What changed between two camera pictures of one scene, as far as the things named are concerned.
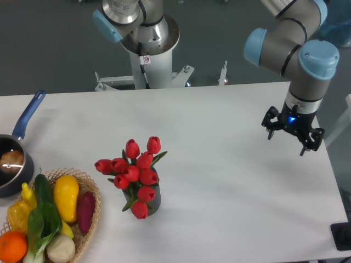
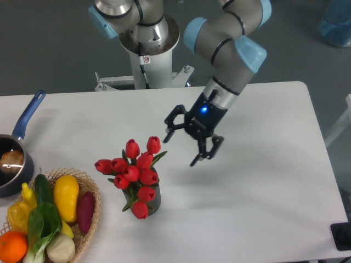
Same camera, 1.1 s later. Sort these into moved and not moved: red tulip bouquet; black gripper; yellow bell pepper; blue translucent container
Moved: black gripper
Not moved: red tulip bouquet; blue translucent container; yellow bell pepper
